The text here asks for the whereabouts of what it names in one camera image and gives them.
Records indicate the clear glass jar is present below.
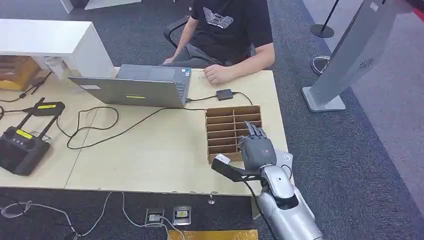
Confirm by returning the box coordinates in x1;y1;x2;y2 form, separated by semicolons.
44;56;67;80

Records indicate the pale desk leg panel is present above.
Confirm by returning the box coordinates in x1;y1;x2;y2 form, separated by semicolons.
250;195;263;221

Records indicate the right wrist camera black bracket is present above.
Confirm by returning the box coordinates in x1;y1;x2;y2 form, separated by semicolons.
210;153;266;183

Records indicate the white cabinet base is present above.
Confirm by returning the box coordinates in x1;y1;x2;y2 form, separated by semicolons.
59;0;143;14

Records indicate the grey kiosk stand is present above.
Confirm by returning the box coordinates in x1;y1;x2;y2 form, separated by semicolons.
301;0;409;113

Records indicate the long looping black cable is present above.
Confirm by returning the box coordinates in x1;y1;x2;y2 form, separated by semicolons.
56;105;208;151

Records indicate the black cable with plug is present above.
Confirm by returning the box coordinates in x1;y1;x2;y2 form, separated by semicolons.
0;70;54;104

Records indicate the yellow wooden crate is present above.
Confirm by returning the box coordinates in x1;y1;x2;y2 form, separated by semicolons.
0;54;42;91

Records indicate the floor socket with white plug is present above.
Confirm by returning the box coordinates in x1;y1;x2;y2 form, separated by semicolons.
145;207;166;229

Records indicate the black power brick yellow label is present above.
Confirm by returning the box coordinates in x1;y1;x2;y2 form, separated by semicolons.
30;101;66;117

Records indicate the red edged dark panel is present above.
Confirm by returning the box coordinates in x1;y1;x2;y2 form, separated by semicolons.
405;0;424;23

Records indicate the thin black adapter cable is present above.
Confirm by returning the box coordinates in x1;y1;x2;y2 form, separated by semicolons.
185;91;254;106

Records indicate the person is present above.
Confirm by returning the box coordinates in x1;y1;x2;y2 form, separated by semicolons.
162;0;276;85

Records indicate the grey laptop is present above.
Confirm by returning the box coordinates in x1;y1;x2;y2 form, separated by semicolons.
67;63;192;110

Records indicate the black router with antennas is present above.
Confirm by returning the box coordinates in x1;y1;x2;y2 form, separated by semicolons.
0;96;62;177

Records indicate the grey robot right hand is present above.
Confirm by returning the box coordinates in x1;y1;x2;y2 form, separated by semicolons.
237;120;278;172

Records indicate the short white floor cable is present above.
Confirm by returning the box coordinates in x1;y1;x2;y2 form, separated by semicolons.
120;192;186;240

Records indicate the long white floor cable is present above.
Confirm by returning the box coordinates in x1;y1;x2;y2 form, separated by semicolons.
0;191;115;239

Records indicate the small black adapter box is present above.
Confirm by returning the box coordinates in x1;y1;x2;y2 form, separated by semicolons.
215;88;234;102

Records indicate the yellow floor mat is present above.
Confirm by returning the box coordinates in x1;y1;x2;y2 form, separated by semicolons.
167;229;260;240

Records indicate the wooden slotted card box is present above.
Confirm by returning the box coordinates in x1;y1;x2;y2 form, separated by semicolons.
204;105;263;165

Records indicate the grey card reader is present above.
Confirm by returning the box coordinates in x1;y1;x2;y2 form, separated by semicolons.
274;150;295;182

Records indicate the floor socket with yellow label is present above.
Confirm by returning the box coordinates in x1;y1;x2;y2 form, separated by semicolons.
171;205;193;227

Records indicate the person's left hand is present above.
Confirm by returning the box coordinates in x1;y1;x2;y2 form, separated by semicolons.
203;64;235;85

